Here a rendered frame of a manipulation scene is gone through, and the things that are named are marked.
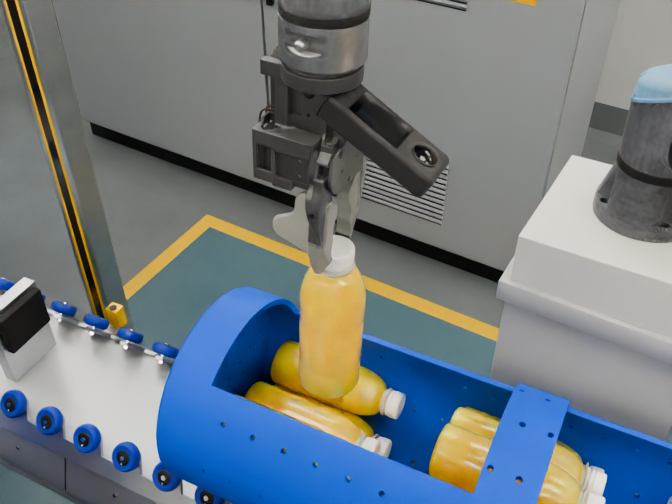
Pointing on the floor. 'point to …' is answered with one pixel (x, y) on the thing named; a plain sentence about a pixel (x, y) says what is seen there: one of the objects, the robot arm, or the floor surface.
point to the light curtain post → (65, 148)
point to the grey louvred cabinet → (441, 214)
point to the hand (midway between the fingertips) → (336, 252)
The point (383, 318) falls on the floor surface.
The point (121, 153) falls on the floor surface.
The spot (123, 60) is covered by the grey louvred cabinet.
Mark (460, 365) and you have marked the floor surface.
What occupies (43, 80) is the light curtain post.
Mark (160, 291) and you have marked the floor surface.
